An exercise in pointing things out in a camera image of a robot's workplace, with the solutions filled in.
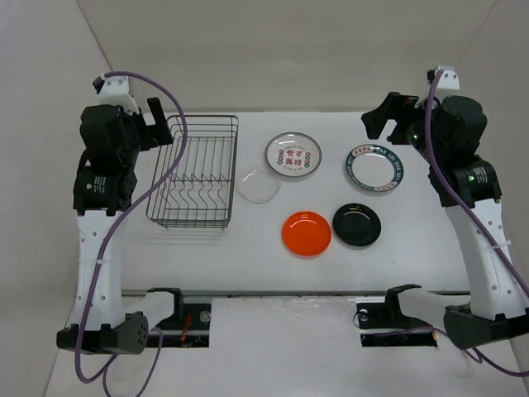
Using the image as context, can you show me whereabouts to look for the white plate teal rim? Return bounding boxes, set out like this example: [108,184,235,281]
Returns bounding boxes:
[345,144,404,193]

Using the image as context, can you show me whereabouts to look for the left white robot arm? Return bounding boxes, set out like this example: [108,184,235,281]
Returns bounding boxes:
[56,98,174,355]

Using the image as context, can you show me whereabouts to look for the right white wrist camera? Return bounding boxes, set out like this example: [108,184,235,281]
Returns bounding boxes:
[427,65,460,102]

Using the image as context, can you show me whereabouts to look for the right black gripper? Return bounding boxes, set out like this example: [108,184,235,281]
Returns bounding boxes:
[362,91,446,165]

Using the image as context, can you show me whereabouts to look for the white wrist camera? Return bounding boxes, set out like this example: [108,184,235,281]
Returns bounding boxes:
[427,65,460,102]
[93,74,140,115]

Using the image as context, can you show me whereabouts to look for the clear glass plate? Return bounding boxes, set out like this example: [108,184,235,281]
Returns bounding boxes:
[235,167,281,205]

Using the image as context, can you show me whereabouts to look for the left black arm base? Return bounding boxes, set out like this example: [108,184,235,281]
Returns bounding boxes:
[157,303,212,348]

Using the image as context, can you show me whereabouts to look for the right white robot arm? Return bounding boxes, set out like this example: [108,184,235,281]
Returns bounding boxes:
[361,92,528,349]

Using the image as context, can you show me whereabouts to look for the orange plate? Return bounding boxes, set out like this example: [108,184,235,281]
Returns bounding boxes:
[281,211,332,257]

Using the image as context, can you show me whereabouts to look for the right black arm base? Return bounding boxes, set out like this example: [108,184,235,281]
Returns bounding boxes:
[355,302,437,347]

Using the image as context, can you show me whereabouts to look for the grey wire dish rack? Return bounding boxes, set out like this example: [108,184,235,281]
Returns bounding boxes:
[145,114,239,229]

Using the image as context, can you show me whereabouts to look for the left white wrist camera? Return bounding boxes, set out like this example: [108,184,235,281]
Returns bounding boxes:
[93,74,140,115]

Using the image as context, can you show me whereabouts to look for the white plate red characters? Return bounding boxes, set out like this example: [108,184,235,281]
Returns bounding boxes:
[264,132,322,178]

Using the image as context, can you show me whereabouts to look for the black plate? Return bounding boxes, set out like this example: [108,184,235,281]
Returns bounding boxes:
[332,203,382,247]

